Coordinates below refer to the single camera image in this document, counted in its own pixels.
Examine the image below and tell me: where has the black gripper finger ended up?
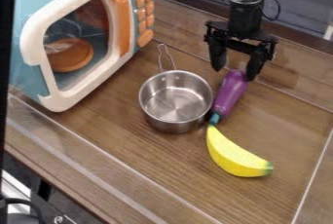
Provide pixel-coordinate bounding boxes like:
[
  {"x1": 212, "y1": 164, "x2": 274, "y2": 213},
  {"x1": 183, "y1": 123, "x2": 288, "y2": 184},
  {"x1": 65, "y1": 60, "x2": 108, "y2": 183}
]
[
  {"x1": 208, "y1": 38, "x2": 226, "y2": 71},
  {"x1": 246, "y1": 51, "x2": 264, "y2": 81}
]

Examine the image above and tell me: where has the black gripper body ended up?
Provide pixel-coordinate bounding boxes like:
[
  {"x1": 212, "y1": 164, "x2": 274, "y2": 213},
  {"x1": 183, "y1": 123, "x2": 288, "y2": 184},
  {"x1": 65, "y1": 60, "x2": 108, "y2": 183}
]
[{"x1": 204, "y1": 0, "x2": 278, "y2": 60}]

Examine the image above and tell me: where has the purple toy eggplant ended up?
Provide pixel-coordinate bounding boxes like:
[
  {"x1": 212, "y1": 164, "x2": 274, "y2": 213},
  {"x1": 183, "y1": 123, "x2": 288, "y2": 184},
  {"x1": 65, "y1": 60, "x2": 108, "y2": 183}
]
[{"x1": 210, "y1": 70, "x2": 248, "y2": 125}]

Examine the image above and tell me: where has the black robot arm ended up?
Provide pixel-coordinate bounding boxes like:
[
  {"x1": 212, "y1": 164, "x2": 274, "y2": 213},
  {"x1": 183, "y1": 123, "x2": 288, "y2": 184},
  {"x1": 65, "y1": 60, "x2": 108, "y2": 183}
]
[{"x1": 204, "y1": 0, "x2": 278, "y2": 81}]

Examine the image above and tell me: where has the small silver pot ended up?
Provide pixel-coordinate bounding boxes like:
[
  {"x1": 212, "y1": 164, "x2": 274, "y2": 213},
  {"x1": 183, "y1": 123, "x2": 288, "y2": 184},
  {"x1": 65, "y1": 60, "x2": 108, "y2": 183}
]
[{"x1": 137, "y1": 44, "x2": 214, "y2": 133}]

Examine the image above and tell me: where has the yellow toy banana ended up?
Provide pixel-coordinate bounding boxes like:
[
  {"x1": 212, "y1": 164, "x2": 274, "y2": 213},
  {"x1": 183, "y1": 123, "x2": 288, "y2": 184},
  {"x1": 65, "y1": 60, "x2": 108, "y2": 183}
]
[{"x1": 207, "y1": 126, "x2": 272, "y2": 177}]

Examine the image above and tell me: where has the blue white toy microwave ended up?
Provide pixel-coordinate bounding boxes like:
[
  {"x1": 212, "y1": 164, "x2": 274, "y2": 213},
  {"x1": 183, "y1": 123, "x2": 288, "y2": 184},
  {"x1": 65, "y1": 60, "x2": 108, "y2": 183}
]
[{"x1": 9, "y1": 0, "x2": 155, "y2": 112}]

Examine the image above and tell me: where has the orange microwave turntable plate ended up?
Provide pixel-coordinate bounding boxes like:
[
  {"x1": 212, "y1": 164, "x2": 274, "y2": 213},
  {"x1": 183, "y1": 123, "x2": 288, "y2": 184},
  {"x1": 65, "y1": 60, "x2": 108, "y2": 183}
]
[{"x1": 44, "y1": 38, "x2": 93, "y2": 72}]

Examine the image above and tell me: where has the black cable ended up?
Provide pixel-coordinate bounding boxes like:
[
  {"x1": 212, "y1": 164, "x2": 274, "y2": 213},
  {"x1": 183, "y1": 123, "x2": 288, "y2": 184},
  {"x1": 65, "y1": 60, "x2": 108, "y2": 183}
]
[{"x1": 0, "y1": 198, "x2": 46, "y2": 224}]

